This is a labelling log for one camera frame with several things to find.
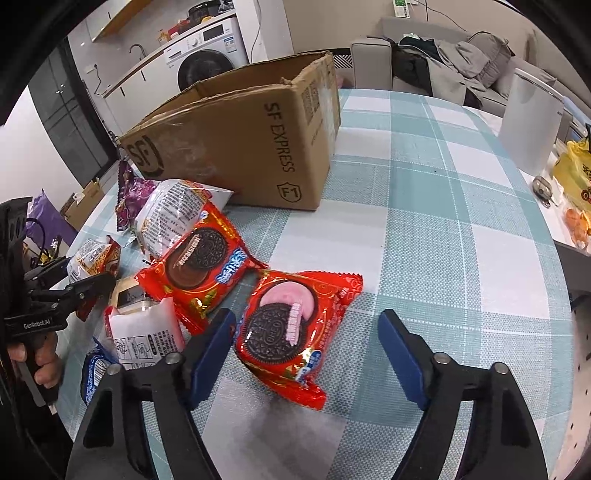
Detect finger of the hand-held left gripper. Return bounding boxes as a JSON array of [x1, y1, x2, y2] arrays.
[[23, 257, 71, 289], [28, 271, 117, 320]]

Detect white kitchen counter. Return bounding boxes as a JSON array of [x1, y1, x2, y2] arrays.
[[90, 9, 237, 99]]

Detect small open cardboard box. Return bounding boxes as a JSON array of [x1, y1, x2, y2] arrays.
[[59, 178, 108, 232]]

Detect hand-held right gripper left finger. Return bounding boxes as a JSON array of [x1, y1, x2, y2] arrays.
[[69, 308, 238, 480]]

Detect person's left hand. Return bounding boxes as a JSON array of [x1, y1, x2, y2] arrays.
[[7, 331, 64, 389]]

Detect wooden wall shelf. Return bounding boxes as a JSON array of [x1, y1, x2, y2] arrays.
[[96, 0, 155, 38]]

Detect black pressure cooker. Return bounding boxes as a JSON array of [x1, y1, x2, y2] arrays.
[[186, 1, 221, 25]]

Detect white washing machine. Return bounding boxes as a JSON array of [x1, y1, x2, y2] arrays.
[[163, 17, 251, 92]]

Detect grey sofa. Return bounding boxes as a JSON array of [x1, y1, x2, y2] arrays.
[[350, 15, 571, 114]]

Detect tangerines in clear bag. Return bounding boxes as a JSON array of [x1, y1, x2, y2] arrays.
[[564, 207, 591, 249]]

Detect white bread packet red print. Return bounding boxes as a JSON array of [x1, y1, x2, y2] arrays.
[[134, 179, 235, 260]]

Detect purple candy packet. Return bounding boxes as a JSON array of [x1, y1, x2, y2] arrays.
[[115, 159, 161, 232]]

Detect dark tall cabinet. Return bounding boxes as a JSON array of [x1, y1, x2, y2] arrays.
[[27, 36, 117, 186]]

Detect small grey object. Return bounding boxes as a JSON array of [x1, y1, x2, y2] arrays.
[[531, 175, 558, 209]]

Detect dark jacket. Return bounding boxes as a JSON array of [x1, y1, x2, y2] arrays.
[[392, 36, 462, 99]]

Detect black white patterned mat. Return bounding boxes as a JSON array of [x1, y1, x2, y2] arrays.
[[331, 47, 357, 89]]

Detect brown cardboard box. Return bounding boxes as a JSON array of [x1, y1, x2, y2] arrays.
[[117, 51, 342, 212]]

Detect white packet red edge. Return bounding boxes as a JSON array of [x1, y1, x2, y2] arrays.
[[104, 296, 186, 372]]

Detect checked tablecloth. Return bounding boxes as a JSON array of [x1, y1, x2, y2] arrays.
[[58, 88, 579, 480]]

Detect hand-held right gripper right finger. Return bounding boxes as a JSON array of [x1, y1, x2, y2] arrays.
[[378, 309, 550, 480]]

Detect tall white bin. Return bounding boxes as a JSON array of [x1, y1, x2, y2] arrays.
[[498, 68, 566, 176]]

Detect grey pillow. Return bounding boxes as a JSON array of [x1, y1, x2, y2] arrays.
[[465, 30, 516, 89]]

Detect purple plastic bag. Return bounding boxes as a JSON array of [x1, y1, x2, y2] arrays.
[[24, 188, 78, 246]]

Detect grey jacket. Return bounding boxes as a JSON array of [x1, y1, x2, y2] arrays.
[[434, 39, 491, 108]]

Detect yellow plastic bag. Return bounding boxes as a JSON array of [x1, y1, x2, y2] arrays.
[[551, 137, 591, 209]]

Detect red cookie packet brown cream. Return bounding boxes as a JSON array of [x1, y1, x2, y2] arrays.
[[135, 200, 270, 336]]

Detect small white orange snack packet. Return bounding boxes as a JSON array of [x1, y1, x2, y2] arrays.
[[67, 235, 122, 322]]

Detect red cookie packet pink cream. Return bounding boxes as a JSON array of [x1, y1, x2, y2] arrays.
[[233, 269, 364, 411]]

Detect blue snack packet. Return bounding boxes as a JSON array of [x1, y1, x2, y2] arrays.
[[81, 338, 124, 407]]

